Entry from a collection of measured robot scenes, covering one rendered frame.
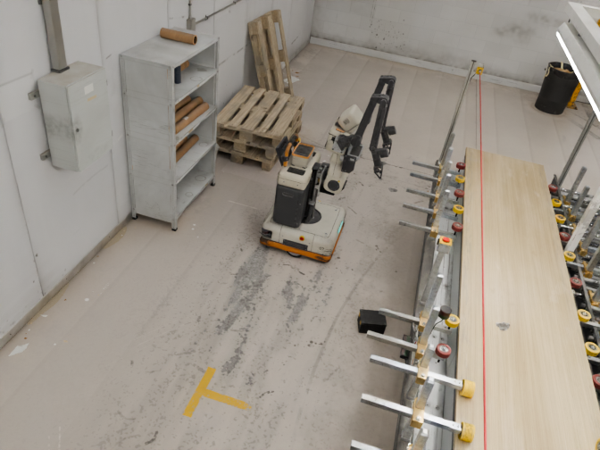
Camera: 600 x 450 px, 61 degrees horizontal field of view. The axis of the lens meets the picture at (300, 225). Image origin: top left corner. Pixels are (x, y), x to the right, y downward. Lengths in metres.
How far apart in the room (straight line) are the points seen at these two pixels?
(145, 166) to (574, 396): 3.54
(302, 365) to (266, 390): 0.34
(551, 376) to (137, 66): 3.46
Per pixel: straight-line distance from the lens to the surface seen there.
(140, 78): 4.28
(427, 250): 3.92
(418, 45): 10.11
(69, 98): 3.50
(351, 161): 4.18
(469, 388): 2.74
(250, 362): 3.79
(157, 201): 4.76
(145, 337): 3.95
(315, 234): 4.49
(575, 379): 3.20
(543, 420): 2.91
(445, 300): 3.68
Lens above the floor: 2.97
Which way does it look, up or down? 36 degrees down
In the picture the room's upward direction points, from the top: 9 degrees clockwise
